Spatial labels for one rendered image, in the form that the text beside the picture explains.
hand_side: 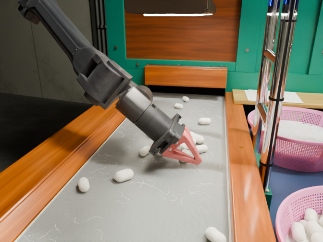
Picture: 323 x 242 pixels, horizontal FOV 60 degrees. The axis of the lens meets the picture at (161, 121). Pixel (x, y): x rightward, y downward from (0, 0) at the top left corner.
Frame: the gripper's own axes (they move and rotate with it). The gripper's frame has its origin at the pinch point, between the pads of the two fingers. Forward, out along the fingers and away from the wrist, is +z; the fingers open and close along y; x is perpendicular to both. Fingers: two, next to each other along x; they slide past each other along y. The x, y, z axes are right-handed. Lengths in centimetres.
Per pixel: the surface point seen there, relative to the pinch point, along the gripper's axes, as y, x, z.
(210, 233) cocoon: -19.7, -1.7, 2.9
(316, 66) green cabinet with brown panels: 55, -33, 21
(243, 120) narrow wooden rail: 23.8, -7.6, 7.9
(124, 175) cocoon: -7.8, 8.8, -9.6
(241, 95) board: 45.9, -9.2, 7.8
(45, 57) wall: 267, 148, -143
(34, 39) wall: 269, 141, -167
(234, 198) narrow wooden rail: -12.2, -4.8, 5.0
